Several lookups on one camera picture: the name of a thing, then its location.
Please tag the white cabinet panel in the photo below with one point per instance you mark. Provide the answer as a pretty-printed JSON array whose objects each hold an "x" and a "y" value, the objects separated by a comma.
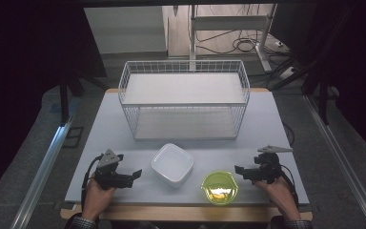
[{"x": 125, "y": 30}]

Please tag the dark curtain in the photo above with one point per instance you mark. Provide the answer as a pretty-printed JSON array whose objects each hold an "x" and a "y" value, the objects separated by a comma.
[
  {"x": 355, "y": 63},
  {"x": 22, "y": 79}
]

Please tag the white standing desk frame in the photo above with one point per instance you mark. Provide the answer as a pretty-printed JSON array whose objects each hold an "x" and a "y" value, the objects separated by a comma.
[{"x": 228, "y": 23}]

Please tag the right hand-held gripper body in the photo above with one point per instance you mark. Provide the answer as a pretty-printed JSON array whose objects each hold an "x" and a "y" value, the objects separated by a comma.
[{"x": 268, "y": 167}]

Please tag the aluminium rail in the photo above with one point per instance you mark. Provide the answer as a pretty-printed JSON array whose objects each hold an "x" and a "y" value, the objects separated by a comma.
[
  {"x": 41, "y": 171},
  {"x": 343, "y": 162}
]

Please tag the person's left hand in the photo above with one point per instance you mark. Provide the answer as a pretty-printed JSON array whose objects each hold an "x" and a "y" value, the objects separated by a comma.
[{"x": 97, "y": 198}]

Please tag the white power strip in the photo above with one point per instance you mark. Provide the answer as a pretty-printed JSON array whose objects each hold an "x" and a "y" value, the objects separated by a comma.
[{"x": 287, "y": 72}]

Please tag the grey table mat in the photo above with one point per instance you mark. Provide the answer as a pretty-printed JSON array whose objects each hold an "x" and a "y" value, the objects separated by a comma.
[{"x": 108, "y": 136}]

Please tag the black metal stand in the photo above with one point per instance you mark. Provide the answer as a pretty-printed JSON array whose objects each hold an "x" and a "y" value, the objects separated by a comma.
[
  {"x": 323, "y": 101},
  {"x": 64, "y": 101}
]

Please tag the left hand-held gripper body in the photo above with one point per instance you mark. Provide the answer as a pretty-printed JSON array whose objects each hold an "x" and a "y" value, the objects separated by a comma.
[{"x": 108, "y": 160}]

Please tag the black floor frame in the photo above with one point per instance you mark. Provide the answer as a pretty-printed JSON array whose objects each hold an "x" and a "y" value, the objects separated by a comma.
[{"x": 73, "y": 137}]

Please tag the person's right hand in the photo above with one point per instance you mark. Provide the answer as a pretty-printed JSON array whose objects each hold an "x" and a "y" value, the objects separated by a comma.
[{"x": 279, "y": 197}]

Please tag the white square bowl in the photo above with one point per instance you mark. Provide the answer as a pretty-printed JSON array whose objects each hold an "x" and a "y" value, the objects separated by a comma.
[{"x": 172, "y": 164}]

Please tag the green translucent bowl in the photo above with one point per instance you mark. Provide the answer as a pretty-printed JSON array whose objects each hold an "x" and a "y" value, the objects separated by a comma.
[{"x": 219, "y": 187}]

